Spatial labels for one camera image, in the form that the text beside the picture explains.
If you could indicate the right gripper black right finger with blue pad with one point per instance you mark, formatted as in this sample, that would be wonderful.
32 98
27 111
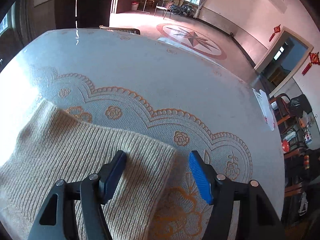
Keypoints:
257 217

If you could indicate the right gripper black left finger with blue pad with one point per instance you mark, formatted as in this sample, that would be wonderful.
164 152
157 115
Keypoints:
56 218

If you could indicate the beige knit sweater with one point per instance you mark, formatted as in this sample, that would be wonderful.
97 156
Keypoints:
54 145

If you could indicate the wooden shelf rack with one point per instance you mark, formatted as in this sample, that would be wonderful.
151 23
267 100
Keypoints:
297 124

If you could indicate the colourful snack bag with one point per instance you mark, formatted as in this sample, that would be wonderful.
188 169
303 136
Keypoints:
285 146

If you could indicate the white paper sheet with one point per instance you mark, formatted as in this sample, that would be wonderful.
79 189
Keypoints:
264 104

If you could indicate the dark wooden chair back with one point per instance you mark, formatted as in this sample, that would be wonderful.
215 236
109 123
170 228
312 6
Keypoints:
127 30

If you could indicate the red Chinese knot ornament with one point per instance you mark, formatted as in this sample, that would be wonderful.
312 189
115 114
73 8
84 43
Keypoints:
276 30

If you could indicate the black bicycle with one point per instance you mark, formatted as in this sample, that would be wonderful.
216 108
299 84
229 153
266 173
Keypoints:
185 9

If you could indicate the metal frame chair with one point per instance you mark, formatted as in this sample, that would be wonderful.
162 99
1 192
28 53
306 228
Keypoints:
165 7

